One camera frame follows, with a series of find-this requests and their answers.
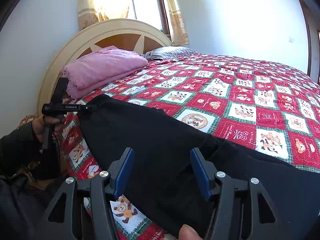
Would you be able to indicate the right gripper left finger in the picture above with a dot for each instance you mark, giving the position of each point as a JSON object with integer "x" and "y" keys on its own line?
{"x": 61, "y": 219}

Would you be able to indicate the cream wooden headboard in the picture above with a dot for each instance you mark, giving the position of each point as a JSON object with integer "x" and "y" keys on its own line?
{"x": 125, "y": 34}

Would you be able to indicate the pink folded blanket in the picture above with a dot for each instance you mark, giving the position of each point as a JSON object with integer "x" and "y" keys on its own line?
{"x": 99, "y": 68}

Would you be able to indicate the red patchwork bed cover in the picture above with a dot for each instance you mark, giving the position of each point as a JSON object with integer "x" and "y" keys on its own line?
{"x": 265, "y": 106}

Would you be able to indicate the striped pillow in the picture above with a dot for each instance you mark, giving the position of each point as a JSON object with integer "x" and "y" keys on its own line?
{"x": 167, "y": 53}

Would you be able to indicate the left hand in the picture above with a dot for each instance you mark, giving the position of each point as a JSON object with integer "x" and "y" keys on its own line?
{"x": 56, "y": 125}

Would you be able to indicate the black pants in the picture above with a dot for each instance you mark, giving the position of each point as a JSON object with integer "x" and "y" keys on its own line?
{"x": 162, "y": 184}

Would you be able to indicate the left forearm black sleeve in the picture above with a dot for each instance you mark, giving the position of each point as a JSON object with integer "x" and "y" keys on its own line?
{"x": 21, "y": 148}

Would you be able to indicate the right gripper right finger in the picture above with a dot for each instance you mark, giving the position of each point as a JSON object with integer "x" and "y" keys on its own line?
{"x": 242, "y": 209}

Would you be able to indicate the yellow curtain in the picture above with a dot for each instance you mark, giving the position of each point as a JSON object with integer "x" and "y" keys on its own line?
{"x": 95, "y": 11}
{"x": 178, "y": 31}

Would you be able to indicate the yellow curtain right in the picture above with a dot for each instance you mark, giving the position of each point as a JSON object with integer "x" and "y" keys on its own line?
{"x": 178, "y": 31}

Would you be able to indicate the right hand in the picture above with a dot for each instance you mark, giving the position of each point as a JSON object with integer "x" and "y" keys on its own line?
{"x": 188, "y": 233}

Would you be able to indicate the yellow curtain left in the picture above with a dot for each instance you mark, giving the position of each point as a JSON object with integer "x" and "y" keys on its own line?
{"x": 95, "y": 11}

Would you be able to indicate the window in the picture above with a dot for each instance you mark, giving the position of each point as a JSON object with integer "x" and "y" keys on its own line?
{"x": 151, "y": 12}

